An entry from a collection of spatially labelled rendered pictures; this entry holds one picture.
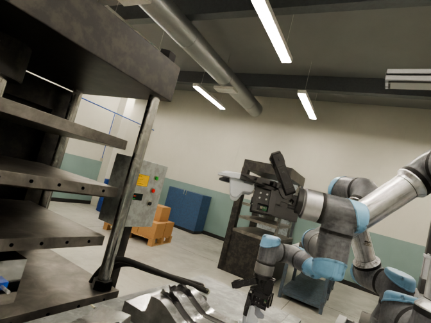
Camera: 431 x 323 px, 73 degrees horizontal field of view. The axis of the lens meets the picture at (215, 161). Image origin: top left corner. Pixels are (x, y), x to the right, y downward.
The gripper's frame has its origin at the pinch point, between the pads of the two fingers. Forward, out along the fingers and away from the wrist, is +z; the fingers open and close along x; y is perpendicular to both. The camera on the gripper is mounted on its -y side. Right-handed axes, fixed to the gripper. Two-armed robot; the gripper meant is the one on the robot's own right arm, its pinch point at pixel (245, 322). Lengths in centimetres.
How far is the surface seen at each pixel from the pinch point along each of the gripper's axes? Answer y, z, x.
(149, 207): -85, -26, 25
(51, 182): -79, -34, -45
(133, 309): -42.2, 8.5, -17.9
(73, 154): -688, -36, 365
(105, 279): -72, 9, -8
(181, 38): -282, -267, 219
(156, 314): -30.0, 5.5, -17.9
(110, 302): -58, 13, -15
